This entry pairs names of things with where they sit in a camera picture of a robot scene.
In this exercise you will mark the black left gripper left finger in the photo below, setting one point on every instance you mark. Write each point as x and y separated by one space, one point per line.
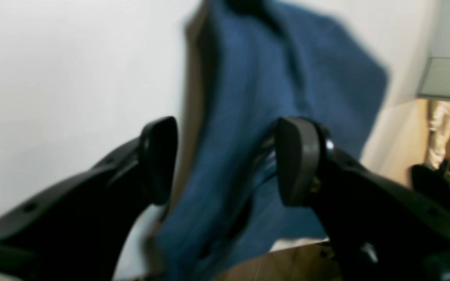
75 230

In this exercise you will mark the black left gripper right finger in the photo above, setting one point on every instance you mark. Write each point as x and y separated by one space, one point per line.
379 230

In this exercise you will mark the dark navy t-shirt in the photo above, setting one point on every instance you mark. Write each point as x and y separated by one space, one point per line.
261 60

